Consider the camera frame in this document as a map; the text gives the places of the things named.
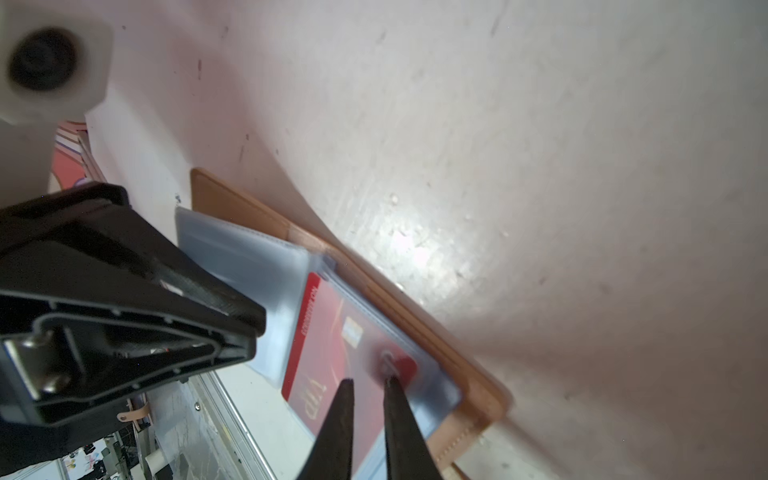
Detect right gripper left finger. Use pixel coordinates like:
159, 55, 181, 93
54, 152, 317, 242
297, 379, 355, 480

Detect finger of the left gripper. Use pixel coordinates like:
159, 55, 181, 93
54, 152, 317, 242
1, 183, 266, 426

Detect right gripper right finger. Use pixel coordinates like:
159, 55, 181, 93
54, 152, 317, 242
383, 377, 442, 480

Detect red credit card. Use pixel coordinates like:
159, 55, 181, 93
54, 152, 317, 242
282, 272, 429, 477

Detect tan leather card holder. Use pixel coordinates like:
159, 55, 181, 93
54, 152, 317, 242
175, 168, 510, 479

